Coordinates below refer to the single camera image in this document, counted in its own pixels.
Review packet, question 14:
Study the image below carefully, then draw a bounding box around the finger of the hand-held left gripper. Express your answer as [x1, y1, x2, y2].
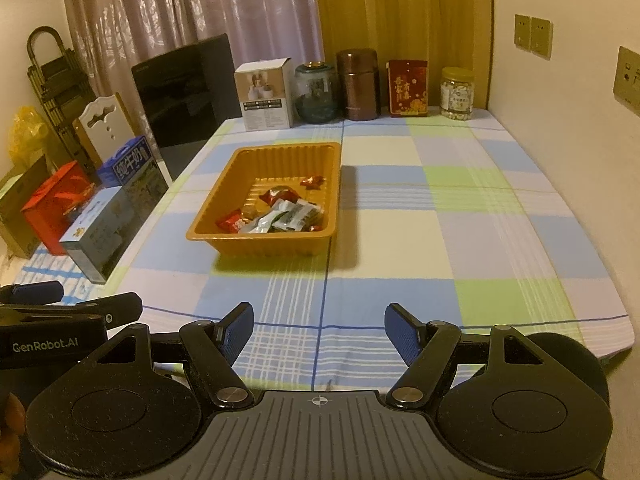
[75, 292, 143, 332]
[0, 281, 65, 306]

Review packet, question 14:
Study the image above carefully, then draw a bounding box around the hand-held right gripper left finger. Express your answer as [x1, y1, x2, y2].
[92, 302, 256, 409]

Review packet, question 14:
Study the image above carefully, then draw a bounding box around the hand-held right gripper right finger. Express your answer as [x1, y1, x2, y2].
[384, 303, 548, 408]

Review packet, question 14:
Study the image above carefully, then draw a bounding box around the red snack packet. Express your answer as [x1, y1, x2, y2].
[215, 210, 252, 233]

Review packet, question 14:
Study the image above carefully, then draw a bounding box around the dark clear snack packet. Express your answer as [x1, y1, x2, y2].
[285, 199, 326, 233]

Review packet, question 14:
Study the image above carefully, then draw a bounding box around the dark red foil packet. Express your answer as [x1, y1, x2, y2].
[257, 186, 297, 207]

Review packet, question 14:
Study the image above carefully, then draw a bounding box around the orange plastic tray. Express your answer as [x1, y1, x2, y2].
[186, 141, 342, 257]

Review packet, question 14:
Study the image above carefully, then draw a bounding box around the person's left hand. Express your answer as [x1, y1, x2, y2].
[0, 393, 26, 461]

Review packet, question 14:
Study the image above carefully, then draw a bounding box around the blue checked cloth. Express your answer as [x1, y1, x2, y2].
[12, 247, 96, 306]

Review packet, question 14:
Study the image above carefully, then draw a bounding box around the light blue printed carton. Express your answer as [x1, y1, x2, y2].
[59, 186, 161, 283]

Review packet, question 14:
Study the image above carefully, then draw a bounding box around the brown cardboard box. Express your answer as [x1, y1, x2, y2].
[0, 155, 51, 259]

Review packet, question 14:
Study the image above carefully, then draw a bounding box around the red gift bag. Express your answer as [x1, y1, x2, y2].
[21, 160, 96, 256]

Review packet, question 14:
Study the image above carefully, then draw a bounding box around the yellow plastic bag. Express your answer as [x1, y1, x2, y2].
[9, 106, 51, 171]

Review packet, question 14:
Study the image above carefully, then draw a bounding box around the white wooden chair back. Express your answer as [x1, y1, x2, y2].
[72, 92, 133, 171]

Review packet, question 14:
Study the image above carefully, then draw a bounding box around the dark folding trolley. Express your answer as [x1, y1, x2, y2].
[26, 26, 98, 161]

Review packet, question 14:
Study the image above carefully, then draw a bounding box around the black flat screen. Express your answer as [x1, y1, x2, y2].
[131, 33, 244, 184]

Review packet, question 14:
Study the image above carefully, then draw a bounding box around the white product box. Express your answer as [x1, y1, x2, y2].
[234, 57, 295, 132]

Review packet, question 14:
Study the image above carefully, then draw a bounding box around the red printed box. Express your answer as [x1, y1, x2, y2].
[387, 59, 429, 118]

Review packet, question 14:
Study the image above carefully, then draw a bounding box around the clear jar with yellow lid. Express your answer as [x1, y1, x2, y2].
[440, 66, 475, 121]

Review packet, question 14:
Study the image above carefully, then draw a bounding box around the teal glass jar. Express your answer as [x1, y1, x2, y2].
[293, 61, 340, 125]

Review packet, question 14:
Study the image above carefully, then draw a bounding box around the brown metal canister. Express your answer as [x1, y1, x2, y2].
[336, 49, 382, 122]

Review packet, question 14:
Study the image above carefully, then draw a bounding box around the pink curtain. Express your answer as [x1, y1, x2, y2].
[60, 0, 326, 121]

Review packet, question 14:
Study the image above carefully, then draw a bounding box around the yellow curtain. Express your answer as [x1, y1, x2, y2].
[312, 0, 493, 111]

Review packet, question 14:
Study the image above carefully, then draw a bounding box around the wall socket plate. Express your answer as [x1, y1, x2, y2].
[612, 46, 640, 107]

